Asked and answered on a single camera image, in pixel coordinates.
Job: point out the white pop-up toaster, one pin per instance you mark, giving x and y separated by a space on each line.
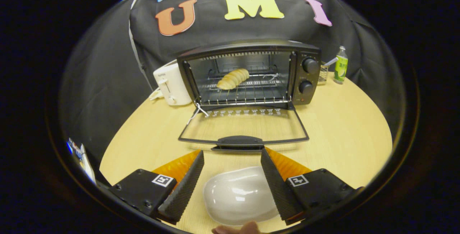
172 83

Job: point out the black toaster oven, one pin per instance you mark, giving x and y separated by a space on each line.
311 77

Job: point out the golden bread roll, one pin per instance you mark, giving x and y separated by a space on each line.
233 78

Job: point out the white and blue clutter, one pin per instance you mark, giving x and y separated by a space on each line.
86 162

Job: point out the white plate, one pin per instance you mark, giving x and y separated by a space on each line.
237 198

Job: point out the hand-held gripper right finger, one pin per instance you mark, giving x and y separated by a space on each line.
278 191

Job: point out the black backdrop cloth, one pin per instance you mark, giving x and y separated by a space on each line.
107 65

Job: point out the green label drink bottle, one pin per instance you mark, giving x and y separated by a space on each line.
340 69

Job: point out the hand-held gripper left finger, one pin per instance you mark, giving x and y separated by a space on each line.
185 191

